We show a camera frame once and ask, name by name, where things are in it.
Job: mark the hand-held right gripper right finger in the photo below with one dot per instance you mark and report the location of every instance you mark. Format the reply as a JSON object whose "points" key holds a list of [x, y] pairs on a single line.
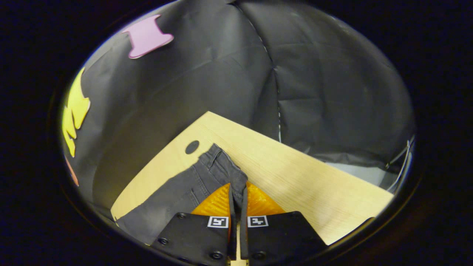
{"points": [[281, 236]]}

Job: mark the black backdrop cloth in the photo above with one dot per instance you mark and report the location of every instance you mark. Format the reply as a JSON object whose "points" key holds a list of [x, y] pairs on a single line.
{"points": [[221, 74]]}

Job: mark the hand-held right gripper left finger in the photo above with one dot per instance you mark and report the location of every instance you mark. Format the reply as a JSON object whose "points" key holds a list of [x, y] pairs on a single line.
{"points": [[192, 236]]}

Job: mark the black jeans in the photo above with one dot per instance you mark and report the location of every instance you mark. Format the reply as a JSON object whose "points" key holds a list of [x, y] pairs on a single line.
{"points": [[173, 199]]}

